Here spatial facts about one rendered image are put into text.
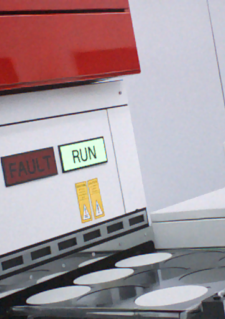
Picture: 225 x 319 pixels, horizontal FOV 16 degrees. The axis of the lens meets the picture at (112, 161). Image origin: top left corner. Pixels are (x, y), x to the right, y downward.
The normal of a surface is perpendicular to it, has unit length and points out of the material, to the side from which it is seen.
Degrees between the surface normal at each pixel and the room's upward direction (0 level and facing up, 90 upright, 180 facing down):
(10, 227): 90
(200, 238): 90
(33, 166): 90
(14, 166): 90
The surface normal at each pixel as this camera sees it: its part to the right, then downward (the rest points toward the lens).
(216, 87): 0.75, -0.10
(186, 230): -0.63, 0.15
